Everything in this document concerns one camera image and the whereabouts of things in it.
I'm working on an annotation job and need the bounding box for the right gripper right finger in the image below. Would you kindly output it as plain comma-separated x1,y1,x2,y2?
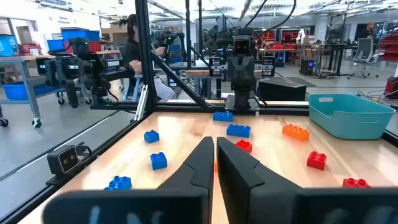
216,137,398,224

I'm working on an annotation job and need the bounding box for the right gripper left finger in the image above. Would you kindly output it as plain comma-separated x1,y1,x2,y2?
42,136,216,224

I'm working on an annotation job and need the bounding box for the long blue toy block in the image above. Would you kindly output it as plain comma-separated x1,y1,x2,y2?
104,175,132,191
226,124,251,139
213,111,234,123

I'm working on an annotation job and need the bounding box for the small blue toy block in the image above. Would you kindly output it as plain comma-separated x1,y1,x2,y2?
149,151,168,171
143,129,160,144

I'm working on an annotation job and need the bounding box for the small red toy block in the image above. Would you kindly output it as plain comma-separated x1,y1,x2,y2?
306,151,328,171
234,139,253,154

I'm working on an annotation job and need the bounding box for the long red toy block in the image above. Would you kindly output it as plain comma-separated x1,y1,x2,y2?
341,177,371,189

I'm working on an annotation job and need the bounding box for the black box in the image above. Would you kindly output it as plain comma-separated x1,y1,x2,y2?
257,77,308,102

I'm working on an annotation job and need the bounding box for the long orange toy block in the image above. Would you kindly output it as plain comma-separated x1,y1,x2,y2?
282,123,310,141

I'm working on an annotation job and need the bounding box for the black desk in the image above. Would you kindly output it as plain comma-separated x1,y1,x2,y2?
298,42,358,78

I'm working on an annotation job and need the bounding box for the teal plastic bin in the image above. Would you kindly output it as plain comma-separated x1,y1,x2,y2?
307,93,396,141

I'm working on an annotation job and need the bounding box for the person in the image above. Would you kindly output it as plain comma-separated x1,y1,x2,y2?
118,14,177,102

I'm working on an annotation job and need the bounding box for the grey office chair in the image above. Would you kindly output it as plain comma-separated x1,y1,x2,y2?
348,37,386,79

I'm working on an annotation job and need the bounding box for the red storage shelf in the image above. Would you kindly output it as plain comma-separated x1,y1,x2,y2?
377,29,398,62

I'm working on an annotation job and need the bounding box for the red storage bin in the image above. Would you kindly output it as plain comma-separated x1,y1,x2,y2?
88,40,103,53

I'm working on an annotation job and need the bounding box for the blue storage bin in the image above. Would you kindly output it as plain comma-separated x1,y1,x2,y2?
60,27,101,43
0,34,19,57
1,81,60,101

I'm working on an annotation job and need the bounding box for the grey metal workbench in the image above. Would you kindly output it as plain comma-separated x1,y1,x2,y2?
0,54,94,128

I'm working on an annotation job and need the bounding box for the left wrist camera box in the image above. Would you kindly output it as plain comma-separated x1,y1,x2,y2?
232,33,256,58

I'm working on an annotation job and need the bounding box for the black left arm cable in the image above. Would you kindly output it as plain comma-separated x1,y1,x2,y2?
242,0,298,35

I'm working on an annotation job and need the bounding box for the black aluminium table frame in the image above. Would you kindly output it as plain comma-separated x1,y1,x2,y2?
0,0,398,224

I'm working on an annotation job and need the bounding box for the silver frame bracket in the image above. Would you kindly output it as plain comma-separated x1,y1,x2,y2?
133,83,150,123

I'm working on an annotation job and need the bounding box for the small black depth camera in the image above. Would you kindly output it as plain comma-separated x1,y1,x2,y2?
46,144,81,177

